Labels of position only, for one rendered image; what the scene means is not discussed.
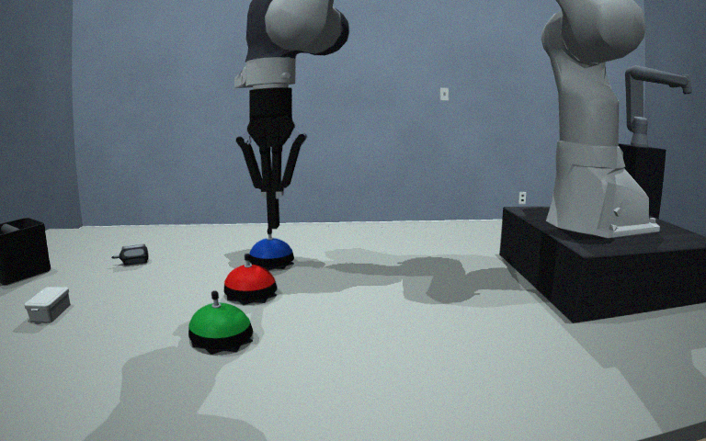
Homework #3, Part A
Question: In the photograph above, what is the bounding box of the green dome bell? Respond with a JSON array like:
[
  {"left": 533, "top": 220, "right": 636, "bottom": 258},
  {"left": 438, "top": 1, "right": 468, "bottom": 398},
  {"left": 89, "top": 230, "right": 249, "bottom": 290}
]
[{"left": 188, "top": 290, "right": 253, "bottom": 355}]

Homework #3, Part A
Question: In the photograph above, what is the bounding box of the red dome bell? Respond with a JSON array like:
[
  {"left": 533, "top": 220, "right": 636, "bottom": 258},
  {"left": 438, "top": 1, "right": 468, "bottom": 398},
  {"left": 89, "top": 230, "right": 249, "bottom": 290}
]
[{"left": 223, "top": 254, "right": 278, "bottom": 305}]

